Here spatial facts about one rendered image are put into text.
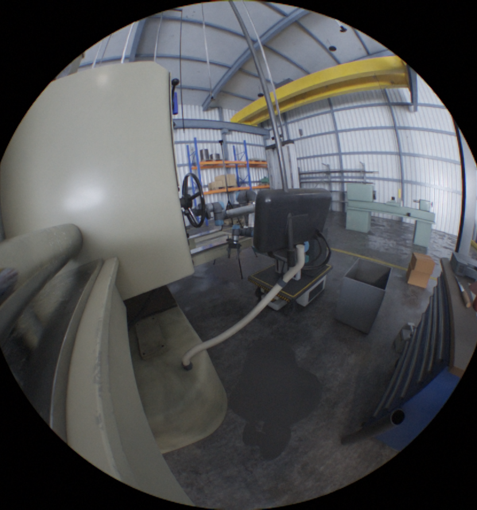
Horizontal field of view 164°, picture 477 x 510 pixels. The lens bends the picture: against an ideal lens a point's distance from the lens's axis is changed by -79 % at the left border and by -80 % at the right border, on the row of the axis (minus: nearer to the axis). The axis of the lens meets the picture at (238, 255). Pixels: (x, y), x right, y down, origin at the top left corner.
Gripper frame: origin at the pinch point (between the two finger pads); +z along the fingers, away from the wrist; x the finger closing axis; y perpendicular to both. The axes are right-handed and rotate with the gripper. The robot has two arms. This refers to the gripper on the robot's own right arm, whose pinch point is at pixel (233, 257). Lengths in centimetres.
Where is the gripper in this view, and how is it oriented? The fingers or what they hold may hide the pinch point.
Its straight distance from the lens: 163.6
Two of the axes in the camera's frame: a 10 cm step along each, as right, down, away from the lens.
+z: -1.0, 10.0, 0.0
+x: -6.6, -0.7, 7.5
